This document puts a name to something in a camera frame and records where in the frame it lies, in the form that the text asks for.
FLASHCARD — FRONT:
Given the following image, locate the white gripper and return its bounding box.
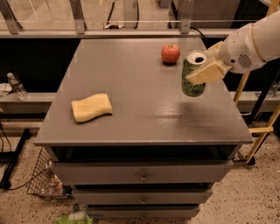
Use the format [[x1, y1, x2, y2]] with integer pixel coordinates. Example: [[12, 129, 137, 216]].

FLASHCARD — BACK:
[[186, 24, 265, 85]]

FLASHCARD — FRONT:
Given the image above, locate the green soda can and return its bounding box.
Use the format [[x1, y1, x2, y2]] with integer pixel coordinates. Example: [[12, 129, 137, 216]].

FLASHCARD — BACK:
[[181, 50, 207, 97]]

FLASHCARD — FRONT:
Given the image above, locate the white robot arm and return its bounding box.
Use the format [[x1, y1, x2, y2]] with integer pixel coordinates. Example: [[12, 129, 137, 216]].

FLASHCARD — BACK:
[[186, 10, 280, 85]]

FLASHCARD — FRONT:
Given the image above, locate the red apple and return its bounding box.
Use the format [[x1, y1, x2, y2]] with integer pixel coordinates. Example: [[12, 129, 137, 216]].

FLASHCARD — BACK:
[[161, 43, 180, 64]]

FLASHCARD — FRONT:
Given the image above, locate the grey drawer cabinet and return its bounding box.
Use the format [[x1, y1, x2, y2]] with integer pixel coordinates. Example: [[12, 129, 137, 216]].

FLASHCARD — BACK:
[[35, 38, 252, 219]]

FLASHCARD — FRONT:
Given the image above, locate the yellow sponge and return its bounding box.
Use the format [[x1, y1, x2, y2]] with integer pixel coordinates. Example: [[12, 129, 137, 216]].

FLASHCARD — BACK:
[[71, 94, 113, 123]]

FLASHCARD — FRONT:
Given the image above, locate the clear plastic water bottle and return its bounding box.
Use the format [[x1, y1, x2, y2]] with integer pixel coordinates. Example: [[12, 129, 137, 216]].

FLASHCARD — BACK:
[[7, 73, 28, 101]]

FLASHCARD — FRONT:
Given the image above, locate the green wipes packet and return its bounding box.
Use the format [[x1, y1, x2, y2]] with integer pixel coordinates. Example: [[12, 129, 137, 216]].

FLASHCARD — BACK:
[[53, 211, 93, 224]]

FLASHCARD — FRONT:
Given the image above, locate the crumpled white paper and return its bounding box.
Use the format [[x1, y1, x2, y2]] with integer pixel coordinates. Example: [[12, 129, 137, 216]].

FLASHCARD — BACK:
[[0, 83, 12, 96]]

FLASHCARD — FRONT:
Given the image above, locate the black floor stand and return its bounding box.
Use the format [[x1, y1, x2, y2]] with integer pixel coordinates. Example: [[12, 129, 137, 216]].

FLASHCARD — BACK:
[[0, 129, 31, 190]]

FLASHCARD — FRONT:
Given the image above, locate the black cable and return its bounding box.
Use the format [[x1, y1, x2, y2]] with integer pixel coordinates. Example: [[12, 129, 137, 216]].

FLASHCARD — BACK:
[[190, 26, 209, 43]]

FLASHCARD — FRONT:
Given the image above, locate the black wire basket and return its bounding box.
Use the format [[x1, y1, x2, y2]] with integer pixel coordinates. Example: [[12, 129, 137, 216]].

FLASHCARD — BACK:
[[27, 148, 72, 200]]

